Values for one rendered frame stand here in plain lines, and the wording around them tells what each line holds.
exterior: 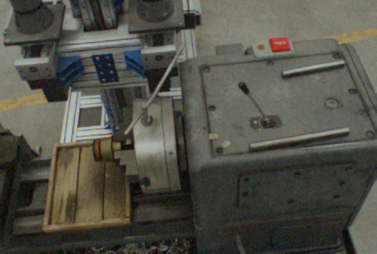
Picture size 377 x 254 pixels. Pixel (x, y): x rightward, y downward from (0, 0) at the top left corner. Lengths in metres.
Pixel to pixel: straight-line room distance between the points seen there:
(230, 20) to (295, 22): 0.50
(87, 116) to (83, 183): 1.13
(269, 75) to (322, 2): 2.45
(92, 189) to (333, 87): 0.91
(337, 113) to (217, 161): 0.39
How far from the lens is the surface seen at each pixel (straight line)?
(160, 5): 1.76
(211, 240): 1.69
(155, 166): 1.34
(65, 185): 1.70
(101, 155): 1.47
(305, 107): 1.35
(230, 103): 1.34
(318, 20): 3.66
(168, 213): 1.59
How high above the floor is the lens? 2.28
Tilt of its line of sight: 51 degrees down
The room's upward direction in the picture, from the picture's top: 6 degrees counter-clockwise
